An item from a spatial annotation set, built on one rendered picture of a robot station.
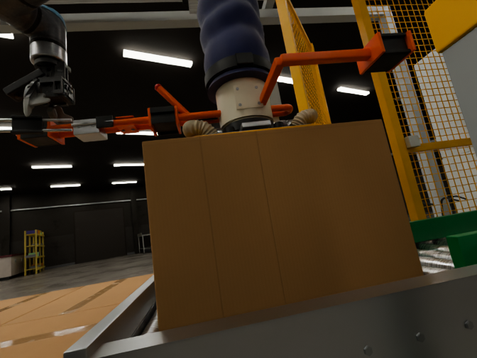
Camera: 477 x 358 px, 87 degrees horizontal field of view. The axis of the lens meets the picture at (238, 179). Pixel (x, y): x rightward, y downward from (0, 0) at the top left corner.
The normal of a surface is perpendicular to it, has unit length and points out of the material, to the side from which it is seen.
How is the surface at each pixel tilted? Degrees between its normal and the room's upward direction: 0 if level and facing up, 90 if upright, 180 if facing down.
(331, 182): 90
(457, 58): 90
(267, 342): 90
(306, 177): 90
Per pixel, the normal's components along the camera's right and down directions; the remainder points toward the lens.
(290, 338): 0.13, -0.19
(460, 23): -0.98, 0.13
